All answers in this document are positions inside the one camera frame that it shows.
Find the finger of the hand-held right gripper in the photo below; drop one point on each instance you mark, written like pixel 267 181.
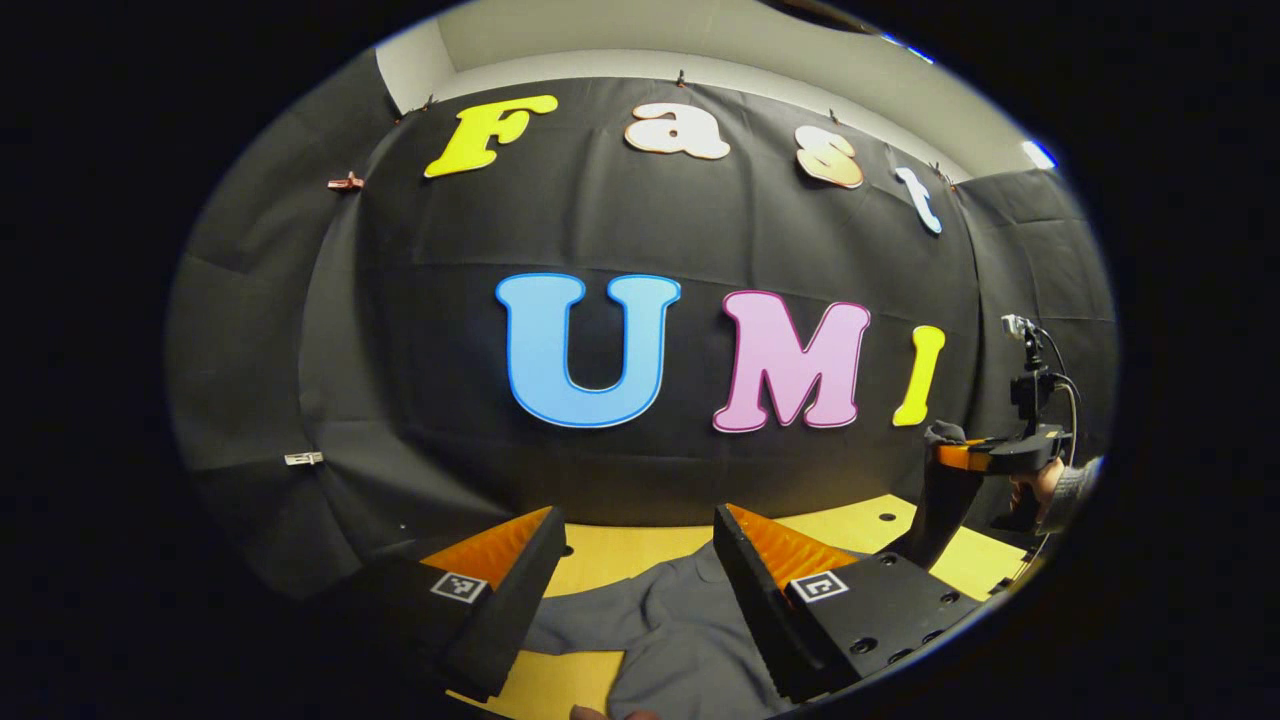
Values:
pixel 962 457

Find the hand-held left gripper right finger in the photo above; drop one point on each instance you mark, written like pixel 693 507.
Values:
pixel 760 600

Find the black backdrop cloth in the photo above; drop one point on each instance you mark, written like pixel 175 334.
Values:
pixel 600 470

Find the white cloth clip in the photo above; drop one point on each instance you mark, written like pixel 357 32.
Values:
pixel 303 458

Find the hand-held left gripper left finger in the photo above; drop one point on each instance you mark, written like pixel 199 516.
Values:
pixel 515 610

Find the grey button shirt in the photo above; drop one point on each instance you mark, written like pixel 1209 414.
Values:
pixel 670 640

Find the pink cloth clip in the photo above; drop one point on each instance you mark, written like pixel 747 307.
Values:
pixel 345 182

